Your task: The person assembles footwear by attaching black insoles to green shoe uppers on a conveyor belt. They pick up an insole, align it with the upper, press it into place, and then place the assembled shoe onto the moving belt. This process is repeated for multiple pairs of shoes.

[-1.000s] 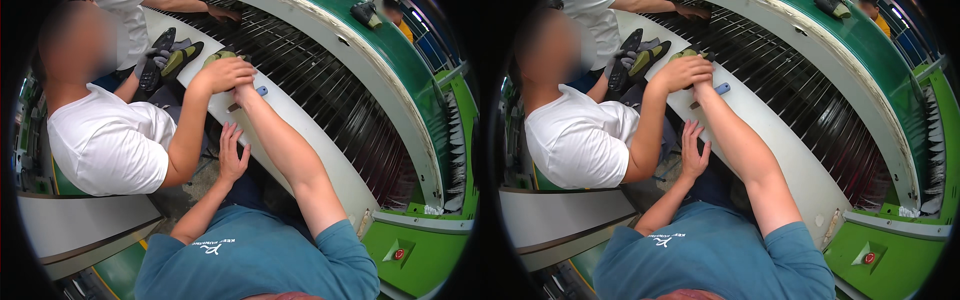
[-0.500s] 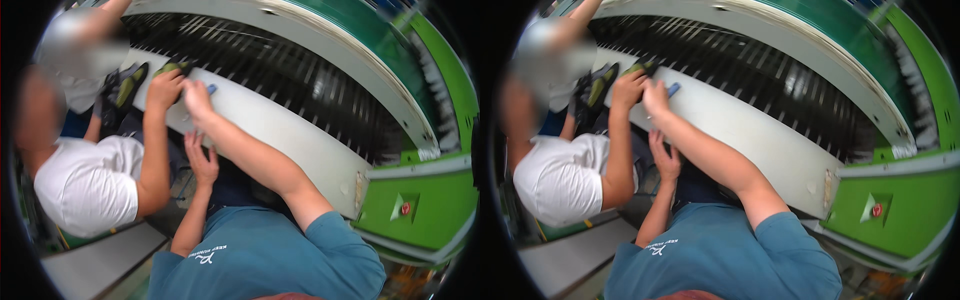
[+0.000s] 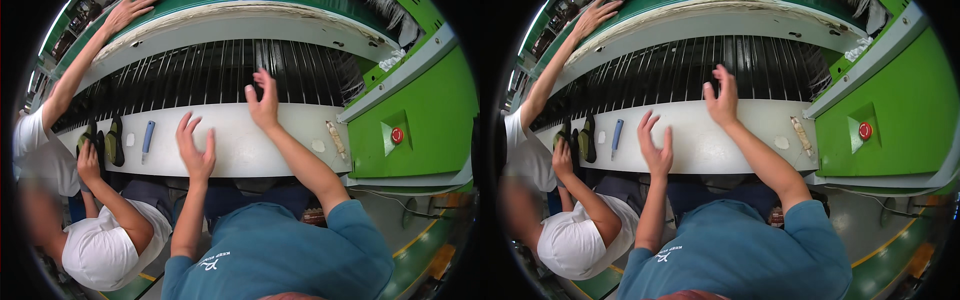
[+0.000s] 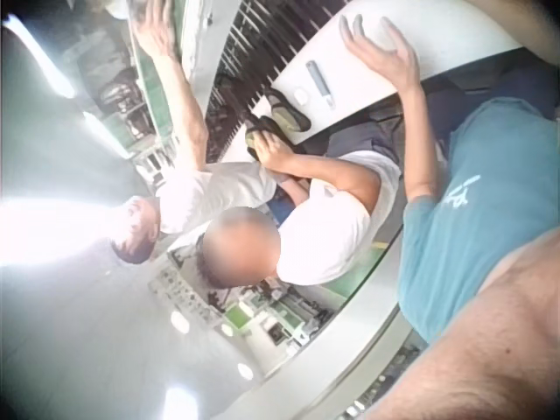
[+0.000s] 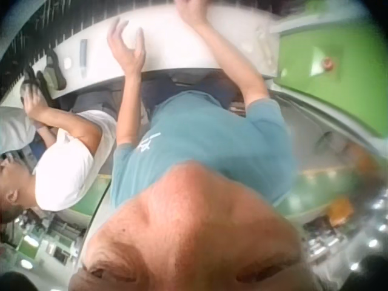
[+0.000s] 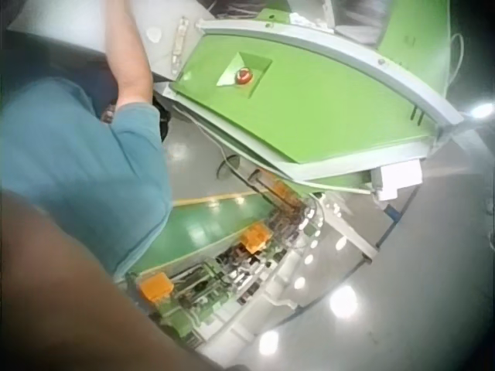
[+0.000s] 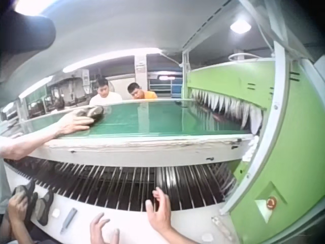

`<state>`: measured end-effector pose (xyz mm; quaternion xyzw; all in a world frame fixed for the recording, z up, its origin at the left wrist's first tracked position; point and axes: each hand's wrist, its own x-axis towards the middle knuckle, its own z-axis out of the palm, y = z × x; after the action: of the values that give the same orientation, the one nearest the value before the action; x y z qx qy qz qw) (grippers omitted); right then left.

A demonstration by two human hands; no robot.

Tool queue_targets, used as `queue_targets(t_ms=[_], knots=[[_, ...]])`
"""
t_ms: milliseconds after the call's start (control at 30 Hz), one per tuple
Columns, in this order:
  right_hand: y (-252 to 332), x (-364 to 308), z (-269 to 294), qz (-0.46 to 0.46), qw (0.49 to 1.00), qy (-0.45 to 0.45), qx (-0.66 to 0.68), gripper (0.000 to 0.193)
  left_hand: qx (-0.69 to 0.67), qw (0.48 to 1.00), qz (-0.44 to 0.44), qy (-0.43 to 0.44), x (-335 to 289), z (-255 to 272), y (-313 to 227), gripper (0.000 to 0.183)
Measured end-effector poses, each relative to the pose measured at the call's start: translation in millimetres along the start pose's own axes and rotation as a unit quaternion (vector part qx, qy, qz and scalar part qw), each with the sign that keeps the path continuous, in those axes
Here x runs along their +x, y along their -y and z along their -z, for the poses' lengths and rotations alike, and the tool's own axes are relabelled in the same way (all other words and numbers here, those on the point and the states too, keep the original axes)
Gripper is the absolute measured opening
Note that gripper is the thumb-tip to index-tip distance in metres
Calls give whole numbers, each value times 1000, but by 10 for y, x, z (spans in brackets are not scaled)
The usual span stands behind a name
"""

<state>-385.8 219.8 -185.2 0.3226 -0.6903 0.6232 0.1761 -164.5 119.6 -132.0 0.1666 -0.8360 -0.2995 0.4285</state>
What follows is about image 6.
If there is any orange machine cover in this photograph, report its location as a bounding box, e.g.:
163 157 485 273
240 225 272 254
138 272 174 305

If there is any white box on machine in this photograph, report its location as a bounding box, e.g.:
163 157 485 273
371 158 422 202

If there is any grey metal hinge bracket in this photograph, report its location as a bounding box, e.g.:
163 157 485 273
169 17 189 74

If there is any grey cable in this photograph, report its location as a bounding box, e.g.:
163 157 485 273
446 32 466 92

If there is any green machine housing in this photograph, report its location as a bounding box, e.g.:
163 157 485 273
164 0 465 194

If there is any row of background machines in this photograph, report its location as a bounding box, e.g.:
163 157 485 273
125 168 378 349

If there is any red emergency stop button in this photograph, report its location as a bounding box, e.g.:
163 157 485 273
234 66 254 85

